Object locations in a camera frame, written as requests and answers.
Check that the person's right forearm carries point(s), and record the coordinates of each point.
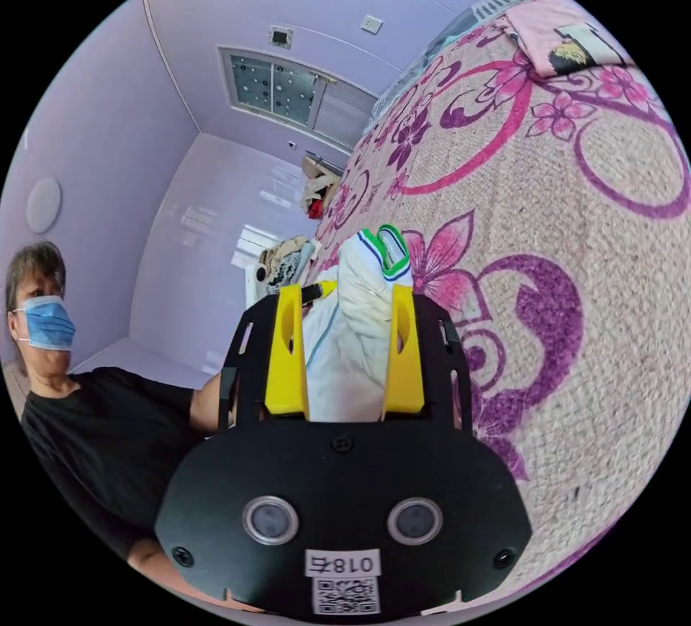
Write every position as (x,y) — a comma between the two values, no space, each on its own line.
(156,564)

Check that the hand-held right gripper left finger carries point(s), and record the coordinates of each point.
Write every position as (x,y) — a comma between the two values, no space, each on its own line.
(286,367)

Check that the round white ceiling lamp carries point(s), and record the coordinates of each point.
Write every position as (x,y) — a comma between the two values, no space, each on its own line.
(43,205)

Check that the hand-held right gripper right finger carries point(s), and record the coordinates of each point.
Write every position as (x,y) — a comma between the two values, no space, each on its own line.
(402,378)

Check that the white short sleeve shirt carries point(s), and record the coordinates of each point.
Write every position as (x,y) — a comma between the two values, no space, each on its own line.
(351,345)

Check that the heap of cartons and bags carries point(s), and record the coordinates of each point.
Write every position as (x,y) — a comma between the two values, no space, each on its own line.
(319,186)

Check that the pile of clothes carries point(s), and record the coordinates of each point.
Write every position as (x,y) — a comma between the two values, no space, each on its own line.
(286,264)

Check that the window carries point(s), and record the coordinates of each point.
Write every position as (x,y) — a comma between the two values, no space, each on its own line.
(281,83)

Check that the pink shirt with a print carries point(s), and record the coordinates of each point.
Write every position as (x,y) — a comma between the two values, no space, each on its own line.
(545,43)

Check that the person's left forearm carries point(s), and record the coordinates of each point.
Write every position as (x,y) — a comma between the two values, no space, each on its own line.
(208,405)

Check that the person's body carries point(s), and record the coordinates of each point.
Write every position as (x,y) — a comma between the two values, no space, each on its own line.
(97,437)

